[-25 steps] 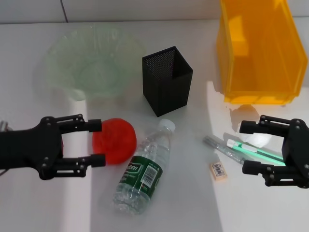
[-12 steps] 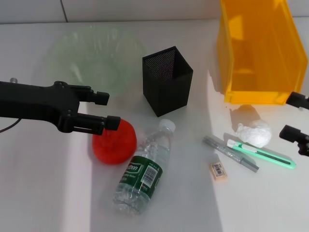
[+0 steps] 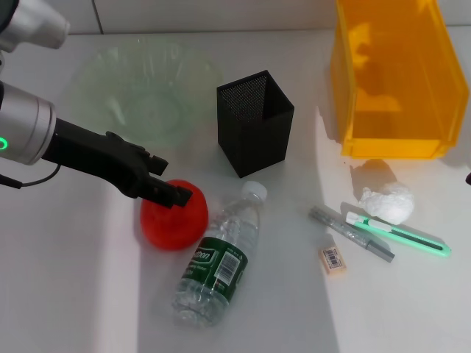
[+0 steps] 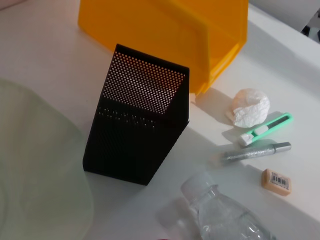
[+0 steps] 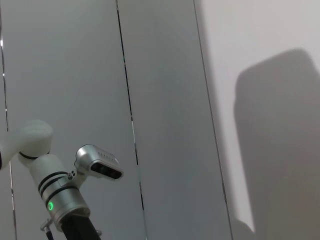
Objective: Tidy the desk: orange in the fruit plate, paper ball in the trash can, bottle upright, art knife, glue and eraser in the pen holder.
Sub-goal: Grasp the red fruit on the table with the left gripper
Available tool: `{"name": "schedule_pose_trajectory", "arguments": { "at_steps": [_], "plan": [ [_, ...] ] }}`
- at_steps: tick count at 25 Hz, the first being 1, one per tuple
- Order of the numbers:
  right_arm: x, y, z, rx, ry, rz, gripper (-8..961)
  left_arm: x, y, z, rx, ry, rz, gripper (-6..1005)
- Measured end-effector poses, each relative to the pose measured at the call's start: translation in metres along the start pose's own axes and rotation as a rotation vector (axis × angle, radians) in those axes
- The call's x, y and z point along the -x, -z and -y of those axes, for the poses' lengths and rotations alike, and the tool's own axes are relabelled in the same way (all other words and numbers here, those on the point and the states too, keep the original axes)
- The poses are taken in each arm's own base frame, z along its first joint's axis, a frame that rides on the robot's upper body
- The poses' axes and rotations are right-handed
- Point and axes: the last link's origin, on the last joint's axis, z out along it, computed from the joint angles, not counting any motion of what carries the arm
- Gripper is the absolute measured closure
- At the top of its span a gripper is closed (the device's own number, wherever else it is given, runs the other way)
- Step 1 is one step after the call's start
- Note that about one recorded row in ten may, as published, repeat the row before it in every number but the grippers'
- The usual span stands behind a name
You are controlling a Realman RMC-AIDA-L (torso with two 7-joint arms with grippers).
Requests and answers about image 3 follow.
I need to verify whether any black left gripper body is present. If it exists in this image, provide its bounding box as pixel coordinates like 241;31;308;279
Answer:
42;117;149;199

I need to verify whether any red-orange round fruit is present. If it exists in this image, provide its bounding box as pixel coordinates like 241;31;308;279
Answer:
139;179;209;252

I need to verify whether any clear water bottle green label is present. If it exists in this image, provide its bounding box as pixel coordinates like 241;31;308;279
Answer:
171;180;269;327

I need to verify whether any white paper ball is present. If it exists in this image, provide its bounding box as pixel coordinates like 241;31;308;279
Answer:
358;182;414;226

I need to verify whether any mint green utility knife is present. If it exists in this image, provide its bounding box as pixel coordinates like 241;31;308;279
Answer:
344;211;453;258

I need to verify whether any clear wavy glass fruit plate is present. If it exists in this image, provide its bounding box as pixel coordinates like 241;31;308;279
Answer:
68;38;224;152

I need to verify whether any black mesh pen holder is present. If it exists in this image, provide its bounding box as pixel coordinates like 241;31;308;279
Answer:
216;69;296;179

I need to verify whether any silver glitter pen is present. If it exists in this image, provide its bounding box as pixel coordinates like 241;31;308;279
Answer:
308;206;396;263

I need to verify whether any beige eraser with barcode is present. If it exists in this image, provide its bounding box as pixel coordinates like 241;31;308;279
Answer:
318;245;348;282

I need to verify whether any yellow plastic bin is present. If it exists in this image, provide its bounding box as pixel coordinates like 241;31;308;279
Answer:
329;0;470;160

